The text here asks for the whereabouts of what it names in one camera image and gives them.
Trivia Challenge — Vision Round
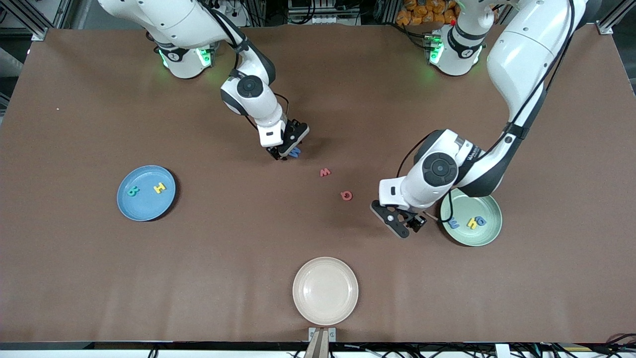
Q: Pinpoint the green round plate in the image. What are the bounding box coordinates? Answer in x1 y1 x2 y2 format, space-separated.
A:
439 188 503 247

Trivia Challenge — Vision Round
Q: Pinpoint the beige round plate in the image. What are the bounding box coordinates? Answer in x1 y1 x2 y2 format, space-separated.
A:
292 257 359 327

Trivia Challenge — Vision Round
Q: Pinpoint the blue round plate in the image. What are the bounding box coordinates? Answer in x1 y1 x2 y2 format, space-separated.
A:
117 165 176 222

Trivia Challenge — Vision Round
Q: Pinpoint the brown table cover sheet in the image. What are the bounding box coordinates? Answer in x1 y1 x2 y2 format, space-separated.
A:
0 24 636 345

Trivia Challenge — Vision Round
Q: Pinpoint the white device behind table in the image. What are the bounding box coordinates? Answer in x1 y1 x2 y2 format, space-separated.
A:
287 0 362 26

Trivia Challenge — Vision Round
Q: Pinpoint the bag of orange fruits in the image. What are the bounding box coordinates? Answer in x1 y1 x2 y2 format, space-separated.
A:
396 0 460 26

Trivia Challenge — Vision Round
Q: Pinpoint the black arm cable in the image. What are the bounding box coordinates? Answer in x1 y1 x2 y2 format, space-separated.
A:
196 0 290 131
396 0 577 179

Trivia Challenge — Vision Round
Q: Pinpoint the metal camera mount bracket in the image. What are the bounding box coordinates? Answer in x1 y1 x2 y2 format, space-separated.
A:
304 327 337 358

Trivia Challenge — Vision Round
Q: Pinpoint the aluminium frame profile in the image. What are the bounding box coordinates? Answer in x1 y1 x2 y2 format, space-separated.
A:
596 0 636 35
0 0 75 41

